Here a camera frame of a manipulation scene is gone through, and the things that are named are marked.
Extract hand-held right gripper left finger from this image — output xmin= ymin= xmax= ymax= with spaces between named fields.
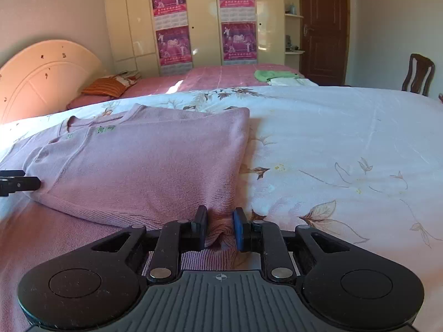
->
xmin=91 ymin=206 xmax=209 ymax=283

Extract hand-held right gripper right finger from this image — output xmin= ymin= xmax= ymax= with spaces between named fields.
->
xmin=233 ymin=207 xmax=351 ymax=282

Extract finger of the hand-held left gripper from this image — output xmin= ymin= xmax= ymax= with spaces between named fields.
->
xmin=0 ymin=169 xmax=42 ymax=196

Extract pink knit sweater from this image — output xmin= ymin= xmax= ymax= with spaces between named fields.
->
xmin=0 ymin=103 xmax=251 ymax=332

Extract cream arched headboard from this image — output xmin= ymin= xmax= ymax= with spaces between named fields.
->
xmin=0 ymin=40 xmax=104 ymax=124

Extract floral quilt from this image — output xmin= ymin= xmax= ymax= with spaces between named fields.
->
xmin=0 ymin=86 xmax=443 ymax=332

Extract orange striped pillow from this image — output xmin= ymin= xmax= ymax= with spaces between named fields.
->
xmin=81 ymin=78 xmax=129 ymax=97

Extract pink checked bedspread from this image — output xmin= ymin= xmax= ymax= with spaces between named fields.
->
xmin=66 ymin=63 xmax=305 ymax=112

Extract patterned pillow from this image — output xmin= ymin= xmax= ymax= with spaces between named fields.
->
xmin=112 ymin=71 xmax=142 ymax=87

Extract white folded cloth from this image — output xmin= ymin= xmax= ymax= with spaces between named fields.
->
xmin=269 ymin=77 xmax=320 ymax=87

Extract green cloth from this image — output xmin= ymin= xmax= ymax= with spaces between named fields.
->
xmin=254 ymin=70 xmax=301 ymax=83

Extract cream wardrobe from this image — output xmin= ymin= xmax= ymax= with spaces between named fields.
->
xmin=103 ymin=0 xmax=287 ymax=77

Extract cream corner shelf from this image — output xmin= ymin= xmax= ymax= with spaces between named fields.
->
xmin=282 ymin=0 xmax=306 ymax=66

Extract brown wooden door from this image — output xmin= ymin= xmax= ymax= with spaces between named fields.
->
xmin=297 ymin=0 xmax=351 ymax=86

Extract dark wooden chair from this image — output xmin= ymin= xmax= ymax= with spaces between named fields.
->
xmin=401 ymin=53 xmax=436 ymax=96

